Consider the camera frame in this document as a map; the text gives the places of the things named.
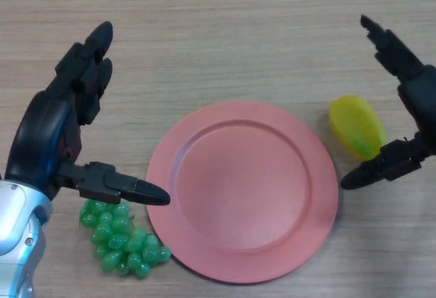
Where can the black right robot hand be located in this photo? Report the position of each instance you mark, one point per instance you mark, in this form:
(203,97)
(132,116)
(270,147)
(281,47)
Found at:
(422,100)

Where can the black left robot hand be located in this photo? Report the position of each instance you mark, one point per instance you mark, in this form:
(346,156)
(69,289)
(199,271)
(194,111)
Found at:
(44,131)

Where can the yellow starfruit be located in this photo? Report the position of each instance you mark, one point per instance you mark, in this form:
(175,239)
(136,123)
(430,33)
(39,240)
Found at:
(354,124)

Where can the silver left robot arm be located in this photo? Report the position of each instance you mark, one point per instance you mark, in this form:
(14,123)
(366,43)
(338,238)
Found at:
(20,243)

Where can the pink round plate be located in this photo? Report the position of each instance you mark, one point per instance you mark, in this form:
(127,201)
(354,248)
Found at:
(238,192)

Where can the green grape bunch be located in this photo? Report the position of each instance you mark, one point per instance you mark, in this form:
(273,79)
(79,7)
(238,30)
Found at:
(116,240)

